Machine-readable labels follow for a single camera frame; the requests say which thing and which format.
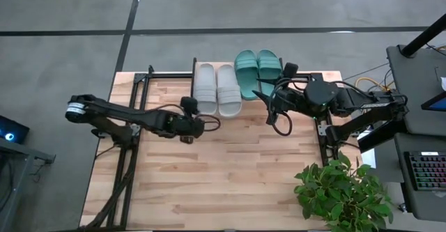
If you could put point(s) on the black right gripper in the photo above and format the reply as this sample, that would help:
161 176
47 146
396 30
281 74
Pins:
291 101

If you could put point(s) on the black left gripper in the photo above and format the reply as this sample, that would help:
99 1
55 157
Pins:
186 125

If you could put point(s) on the green rubber slide sandal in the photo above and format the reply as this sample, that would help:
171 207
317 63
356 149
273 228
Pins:
270 65
245 75

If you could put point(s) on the light grey rubber slide sandal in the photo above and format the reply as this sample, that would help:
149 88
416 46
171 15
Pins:
228 96
205 92

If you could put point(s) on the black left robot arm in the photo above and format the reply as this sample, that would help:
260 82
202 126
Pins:
115 111

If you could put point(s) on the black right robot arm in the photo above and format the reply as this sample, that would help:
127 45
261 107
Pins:
366 101

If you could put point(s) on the green leafy potted plant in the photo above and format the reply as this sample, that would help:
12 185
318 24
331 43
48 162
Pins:
341 197

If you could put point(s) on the dark grey desk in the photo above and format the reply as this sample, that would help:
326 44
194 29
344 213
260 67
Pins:
411 85

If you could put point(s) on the black vertical pole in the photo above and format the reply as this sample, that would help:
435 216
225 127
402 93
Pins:
423 35

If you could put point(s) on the tablet with blue screen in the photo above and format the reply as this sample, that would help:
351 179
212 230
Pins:
437 104

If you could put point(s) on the grey metal stand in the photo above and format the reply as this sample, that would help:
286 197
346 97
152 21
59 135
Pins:
21 155

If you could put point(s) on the grey keyboard desk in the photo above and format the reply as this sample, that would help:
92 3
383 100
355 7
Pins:
404 197

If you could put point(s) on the computer with blue light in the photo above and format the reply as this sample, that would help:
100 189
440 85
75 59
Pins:
15 129

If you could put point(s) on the backlit computer keyboard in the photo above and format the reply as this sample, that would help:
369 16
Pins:
428 171

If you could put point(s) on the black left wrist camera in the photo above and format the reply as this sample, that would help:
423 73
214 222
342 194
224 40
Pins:
190 106

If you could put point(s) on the wooden shelf with black frame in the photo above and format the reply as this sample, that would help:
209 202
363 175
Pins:
194 71

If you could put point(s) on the black aluminium rig frame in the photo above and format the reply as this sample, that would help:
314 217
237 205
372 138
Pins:
163 75

